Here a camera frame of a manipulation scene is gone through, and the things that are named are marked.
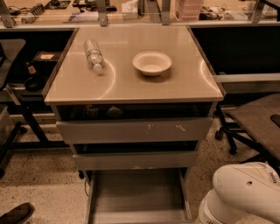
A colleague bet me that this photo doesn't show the black desk frame left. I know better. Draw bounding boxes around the black desk frame left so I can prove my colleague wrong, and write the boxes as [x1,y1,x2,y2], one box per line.
[4,85,68,150]

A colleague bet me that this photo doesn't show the grey bottom drawer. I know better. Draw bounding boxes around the grey bottom drawer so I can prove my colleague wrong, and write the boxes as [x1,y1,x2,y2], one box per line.
[85,168,192,224]

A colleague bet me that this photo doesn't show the clear plastic water bottle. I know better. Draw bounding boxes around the clear plastic water bottle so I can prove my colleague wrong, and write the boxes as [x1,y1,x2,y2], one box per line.
[84,39,104,71]

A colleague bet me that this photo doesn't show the black chair on left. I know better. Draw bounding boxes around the black chair on left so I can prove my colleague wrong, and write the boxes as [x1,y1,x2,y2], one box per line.
[0,38,25,176]

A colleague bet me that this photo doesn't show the tissue box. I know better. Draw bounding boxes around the tissue box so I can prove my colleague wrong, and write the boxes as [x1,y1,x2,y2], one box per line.
[122,0,138,20]

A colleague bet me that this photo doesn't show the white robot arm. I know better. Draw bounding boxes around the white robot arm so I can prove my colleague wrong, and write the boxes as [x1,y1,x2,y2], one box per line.
[195,162,280,224]

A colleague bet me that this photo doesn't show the white bowl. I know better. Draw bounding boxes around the white bowl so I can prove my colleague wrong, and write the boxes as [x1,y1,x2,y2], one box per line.
[132,52,172,77]

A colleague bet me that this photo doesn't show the black office chair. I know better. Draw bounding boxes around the black office chair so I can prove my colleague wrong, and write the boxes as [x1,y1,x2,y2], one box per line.
[215,93,280,173]

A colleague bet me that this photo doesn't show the dark round object under desk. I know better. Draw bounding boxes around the dark round object under desk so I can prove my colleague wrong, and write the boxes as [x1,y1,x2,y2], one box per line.
[24,76,45,91]

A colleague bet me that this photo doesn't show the black shoe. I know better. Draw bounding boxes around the black shoe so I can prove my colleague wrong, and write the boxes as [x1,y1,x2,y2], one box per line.
[0,202,34,224]

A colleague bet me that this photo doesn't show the grey drawer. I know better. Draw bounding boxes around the grey drawer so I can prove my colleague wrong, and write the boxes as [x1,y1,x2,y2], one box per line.
[85,168,192,224]
[73,141,198,171]
[56,102,214,144]

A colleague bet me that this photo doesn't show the grey drawer cabinet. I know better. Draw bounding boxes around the grey drawer cabinet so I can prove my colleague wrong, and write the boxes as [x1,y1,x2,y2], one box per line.
[41,24,226,176]

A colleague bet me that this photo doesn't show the grey middle drawer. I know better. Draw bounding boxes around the grey middle drawer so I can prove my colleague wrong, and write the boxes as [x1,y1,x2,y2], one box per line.
[73,141,198,171]

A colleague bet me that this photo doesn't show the grey top drawer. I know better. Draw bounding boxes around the grey top drawer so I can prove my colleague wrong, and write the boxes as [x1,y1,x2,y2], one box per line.
[56,102,214,144]

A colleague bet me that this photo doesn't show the stack of pink trays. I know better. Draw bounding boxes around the stack of pink trays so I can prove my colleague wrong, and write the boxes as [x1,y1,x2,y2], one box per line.
[175,0,203,21]

